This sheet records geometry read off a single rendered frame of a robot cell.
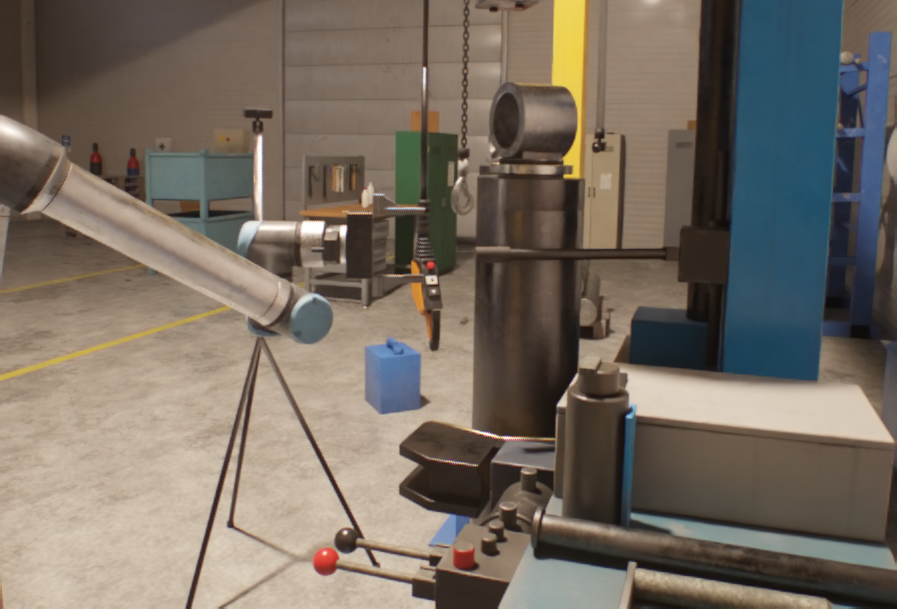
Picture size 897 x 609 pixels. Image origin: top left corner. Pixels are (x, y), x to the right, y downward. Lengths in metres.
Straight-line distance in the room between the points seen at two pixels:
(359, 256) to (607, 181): 10.21
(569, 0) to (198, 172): 5.98
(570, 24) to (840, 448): 3.32
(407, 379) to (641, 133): 8.27
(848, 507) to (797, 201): 0.54
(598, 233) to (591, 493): 10.77
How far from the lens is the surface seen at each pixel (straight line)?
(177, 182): 9.37
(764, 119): 1.37
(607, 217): 11.63
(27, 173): 1.21
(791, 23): 1.39
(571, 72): 4.06
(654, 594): 0.85
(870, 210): 7.16
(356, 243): 1.48
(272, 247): 1.48
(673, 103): 12.12
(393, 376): 4.47
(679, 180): 11.56
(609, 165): 11.59
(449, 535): 3.19
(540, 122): 1.44
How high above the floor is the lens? 1.51
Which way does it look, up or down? 6 degrees down
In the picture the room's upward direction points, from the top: 1 degrees clockwise
